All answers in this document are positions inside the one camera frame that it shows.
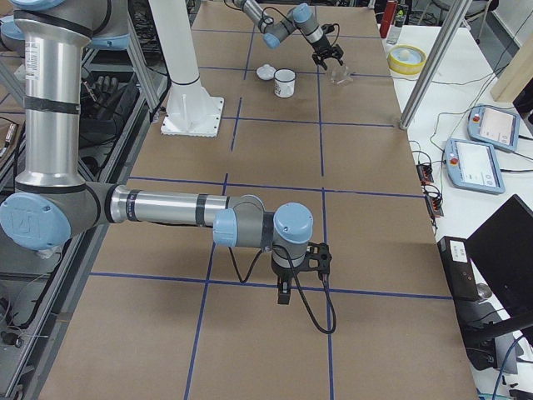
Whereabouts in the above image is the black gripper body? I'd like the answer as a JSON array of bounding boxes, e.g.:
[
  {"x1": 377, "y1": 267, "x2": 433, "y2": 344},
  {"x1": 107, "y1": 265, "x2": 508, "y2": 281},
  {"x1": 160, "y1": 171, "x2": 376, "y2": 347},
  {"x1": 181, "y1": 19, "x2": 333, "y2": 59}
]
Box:
[
  {"x1": 311, "y1": 42, "x2": 343, "y2": 62},
  {"x1": 272, "y1": 264, "x2": 294, "y2": 288}
]

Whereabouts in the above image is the red cylinder can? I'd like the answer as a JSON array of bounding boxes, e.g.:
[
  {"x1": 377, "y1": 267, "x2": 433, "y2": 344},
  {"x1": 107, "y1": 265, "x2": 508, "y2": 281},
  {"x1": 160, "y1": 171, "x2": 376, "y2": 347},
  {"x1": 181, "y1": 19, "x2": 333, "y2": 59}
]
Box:
[{"x1": 380, "y1": 0, "x2": 397, "y2": 38}]

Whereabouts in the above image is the orange connector module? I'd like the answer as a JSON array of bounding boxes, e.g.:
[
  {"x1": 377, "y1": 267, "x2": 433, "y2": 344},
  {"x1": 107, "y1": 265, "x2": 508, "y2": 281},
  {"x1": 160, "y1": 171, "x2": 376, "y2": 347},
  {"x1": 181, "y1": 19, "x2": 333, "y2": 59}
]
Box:
[
  {"x1": 425, "y1": 192, "x2": 444, "y2": 218},
  {"x1": 416, "y1": 162, "x2": 434, "y2": 185}
]

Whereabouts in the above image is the wooden board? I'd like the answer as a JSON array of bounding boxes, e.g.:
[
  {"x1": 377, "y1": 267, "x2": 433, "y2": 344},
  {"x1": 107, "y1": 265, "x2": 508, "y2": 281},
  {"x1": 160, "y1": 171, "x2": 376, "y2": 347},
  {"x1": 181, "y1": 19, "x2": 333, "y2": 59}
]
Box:
[{"x1": 491, "y1": 36, "x2": 533, "y2": 103}]

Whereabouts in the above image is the orange connector module far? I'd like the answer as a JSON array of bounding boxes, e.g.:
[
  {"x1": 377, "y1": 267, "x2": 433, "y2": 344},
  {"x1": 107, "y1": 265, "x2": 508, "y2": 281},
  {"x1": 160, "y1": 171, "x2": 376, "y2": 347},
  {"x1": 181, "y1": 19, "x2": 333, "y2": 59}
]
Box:
[{"x1": 416, "y1": 162, "x2": 434, "y2": 185}]

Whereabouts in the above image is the orange connector module near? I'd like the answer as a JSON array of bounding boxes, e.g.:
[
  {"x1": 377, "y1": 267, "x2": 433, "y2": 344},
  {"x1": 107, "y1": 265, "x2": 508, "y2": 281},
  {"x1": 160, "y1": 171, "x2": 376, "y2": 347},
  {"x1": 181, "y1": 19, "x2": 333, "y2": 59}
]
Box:
[{"x1": 425, "y1": 192, "x2": 444, "y2": 218}]

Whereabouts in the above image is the near teach pendant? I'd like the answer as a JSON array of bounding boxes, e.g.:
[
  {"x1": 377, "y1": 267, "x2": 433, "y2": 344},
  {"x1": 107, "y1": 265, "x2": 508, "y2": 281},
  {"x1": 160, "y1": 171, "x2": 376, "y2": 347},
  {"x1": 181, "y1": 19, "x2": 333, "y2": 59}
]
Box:
[{"x1": 444, "y1": 137, "x2": 506, "y2": 194}]

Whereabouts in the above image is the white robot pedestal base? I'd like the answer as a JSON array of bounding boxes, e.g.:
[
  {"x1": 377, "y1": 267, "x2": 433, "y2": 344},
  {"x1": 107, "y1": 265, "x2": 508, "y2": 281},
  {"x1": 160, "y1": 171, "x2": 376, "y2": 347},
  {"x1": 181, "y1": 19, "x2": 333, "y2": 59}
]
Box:
[{"x1": 149, "y1": 0, "x2": 224, "y2": 138}]

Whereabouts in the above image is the yellow rimmed round container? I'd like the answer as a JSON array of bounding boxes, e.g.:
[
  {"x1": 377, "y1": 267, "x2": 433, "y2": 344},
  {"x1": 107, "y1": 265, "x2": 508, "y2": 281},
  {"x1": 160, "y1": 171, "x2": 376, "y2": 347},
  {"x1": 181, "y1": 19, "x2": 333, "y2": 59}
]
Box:
[{"x1": 387, "y1": 44, "x2": 426, "y2": 76}]

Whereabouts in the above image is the teach pendant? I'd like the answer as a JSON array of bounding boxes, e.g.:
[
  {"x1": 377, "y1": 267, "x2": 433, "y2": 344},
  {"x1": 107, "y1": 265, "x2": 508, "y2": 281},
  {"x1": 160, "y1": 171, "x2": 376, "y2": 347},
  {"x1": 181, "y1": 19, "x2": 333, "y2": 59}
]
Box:
[
  {"x1": 467, "y1": 104, "x2": 520, "y2": 153},
  {"x1": 444, "y1": 137, "x2": 506, "y2": 194}
]

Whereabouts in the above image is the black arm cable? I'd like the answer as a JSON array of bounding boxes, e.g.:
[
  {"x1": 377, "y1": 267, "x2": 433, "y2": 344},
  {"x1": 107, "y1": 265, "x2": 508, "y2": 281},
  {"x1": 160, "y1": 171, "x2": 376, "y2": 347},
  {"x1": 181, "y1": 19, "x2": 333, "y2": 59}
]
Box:
[{"x1": 227, "y1": 243, "x2": 337, "y2": 335}]

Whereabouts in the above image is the black monitor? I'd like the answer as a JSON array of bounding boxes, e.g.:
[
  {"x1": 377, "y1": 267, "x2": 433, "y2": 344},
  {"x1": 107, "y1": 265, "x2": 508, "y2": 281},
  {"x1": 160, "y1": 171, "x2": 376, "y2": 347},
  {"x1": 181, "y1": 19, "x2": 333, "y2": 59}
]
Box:
[{"x1": 466, "y1": 194, "x2": 532, "y2": 316}]

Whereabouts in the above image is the far teach pendant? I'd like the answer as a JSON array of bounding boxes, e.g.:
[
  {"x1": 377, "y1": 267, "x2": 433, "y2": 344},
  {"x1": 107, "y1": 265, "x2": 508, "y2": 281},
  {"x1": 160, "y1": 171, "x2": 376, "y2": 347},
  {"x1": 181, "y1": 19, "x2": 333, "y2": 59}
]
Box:
[{"x1": 467, "y1": 104, "x2": 520, "y2": 153}]

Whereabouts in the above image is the black computer box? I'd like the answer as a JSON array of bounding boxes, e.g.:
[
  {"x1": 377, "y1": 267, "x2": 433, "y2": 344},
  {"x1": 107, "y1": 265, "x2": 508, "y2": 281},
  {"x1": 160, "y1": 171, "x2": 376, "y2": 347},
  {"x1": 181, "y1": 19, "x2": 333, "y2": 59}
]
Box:
[{"x1": 437, "y1": 235, "x2": 501, "y2": 330}]

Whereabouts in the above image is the dark spray bottle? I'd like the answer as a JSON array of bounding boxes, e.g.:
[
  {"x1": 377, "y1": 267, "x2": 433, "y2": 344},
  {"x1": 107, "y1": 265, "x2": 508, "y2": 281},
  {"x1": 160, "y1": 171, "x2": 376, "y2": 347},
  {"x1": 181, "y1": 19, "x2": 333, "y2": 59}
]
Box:
[{"x1": 386, "y1": 3, "x2": 408, "y2": 44}]

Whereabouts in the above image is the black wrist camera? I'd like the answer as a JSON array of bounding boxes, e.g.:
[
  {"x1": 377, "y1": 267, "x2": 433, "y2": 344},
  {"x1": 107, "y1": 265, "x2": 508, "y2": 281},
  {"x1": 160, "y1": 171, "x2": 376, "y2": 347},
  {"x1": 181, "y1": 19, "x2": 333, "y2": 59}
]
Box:
[
  {"x1": 321, "y1": 23, "x2": 336, "y2": 35},
  {"x1": 299, "y1": 242, "x2": 332, "y2": 283}
]

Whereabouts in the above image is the white enamel cup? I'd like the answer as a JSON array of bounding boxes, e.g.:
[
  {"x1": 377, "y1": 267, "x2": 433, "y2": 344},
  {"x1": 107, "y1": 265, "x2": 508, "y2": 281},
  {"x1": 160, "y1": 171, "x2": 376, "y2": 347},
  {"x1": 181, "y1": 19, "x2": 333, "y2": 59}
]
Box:
[{"x1": 274, "y1": 68, "x2": 296, "y2": 98}]

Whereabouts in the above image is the white enamel cup lid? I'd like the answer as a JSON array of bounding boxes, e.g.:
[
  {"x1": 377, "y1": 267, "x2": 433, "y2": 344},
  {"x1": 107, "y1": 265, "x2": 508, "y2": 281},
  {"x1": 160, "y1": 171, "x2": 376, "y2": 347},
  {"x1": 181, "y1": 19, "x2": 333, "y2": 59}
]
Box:
[{"x1": 256, "y1": 64, "x2": 276, "y2": 81}]

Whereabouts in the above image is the aluminium frame post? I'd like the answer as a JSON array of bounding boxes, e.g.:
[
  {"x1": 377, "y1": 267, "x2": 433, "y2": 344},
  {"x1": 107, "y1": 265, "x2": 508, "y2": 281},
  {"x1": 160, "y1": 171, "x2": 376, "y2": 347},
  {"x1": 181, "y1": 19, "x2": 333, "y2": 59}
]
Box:
[{"x1": 399, "y1": 0, "x2": 472, "y2": 130}]

